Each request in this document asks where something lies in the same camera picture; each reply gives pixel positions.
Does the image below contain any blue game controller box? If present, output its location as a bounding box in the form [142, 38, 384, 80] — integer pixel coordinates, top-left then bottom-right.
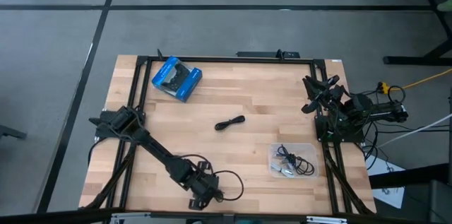
[151, 56, 203, 104]

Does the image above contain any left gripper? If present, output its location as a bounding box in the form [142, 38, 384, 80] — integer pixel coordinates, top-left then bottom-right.
[188, 160, 222, 211]

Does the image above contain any white paper sheet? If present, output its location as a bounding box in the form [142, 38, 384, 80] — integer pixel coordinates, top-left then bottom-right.
[366, 155, 406, 210]

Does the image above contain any black floor bar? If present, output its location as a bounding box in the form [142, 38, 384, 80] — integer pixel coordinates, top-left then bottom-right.
[369, 163, 450, 189]

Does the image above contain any black stand base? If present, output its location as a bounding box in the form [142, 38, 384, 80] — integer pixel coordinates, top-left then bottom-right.
[383, 0, 452, 66]

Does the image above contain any clear bag with cables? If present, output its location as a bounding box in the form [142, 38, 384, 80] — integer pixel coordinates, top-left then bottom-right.
[267, 142, 319, 179]

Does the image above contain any black USB cable bundle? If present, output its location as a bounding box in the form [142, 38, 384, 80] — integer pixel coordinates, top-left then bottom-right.
[276, 144, 299, 165]
[291, 155, 316, 177]
[214, 114, 246, 132]

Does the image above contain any grey chair base leg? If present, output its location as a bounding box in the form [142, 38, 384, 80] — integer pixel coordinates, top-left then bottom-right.
[0, 124, 28, 141]

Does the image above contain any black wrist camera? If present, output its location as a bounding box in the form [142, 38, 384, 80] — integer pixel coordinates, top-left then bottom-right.
[324, 74, 340, 87]

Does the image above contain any white floor cable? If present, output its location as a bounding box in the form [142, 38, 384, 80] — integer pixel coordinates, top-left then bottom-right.
[377, 113, 452, 148]

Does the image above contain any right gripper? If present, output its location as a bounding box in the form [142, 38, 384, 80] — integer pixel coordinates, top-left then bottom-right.
[301, 75, 346, 114]

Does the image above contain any black aluminium table frame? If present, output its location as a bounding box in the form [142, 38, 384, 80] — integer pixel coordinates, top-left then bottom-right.
[79, 54, 377, 216]

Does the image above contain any black USB-A cable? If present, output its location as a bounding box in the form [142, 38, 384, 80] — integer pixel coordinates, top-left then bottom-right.
[211, 170, 245, 202]

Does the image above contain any yellow extension cable with plug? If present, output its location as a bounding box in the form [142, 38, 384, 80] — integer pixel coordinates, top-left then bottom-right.
[378, 69, 452, 93]

